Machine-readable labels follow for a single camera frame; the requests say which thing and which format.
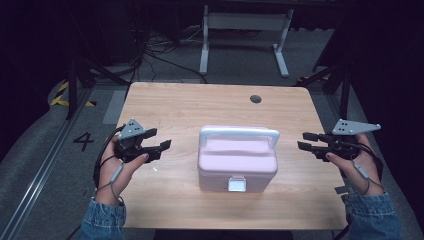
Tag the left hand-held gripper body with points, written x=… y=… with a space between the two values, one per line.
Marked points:
x=131 y=130

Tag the person's left hand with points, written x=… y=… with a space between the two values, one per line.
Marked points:
x=110 y=176

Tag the person's right hand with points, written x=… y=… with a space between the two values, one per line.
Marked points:
x=356 y=175

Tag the black tripod stand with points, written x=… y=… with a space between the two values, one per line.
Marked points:
x=345 y=93
x=72 y=90

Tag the white metal desk frame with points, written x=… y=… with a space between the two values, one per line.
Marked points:
x=246 y=20

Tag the yellow black floor tape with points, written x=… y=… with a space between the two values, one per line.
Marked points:
x=60 y=96

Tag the metal floor rail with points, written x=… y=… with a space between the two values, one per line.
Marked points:
x=40 y=170

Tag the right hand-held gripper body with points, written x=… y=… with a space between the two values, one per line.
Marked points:
x=348 y=127

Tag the dark round table grommet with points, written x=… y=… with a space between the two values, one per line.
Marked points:
x=255 y=99

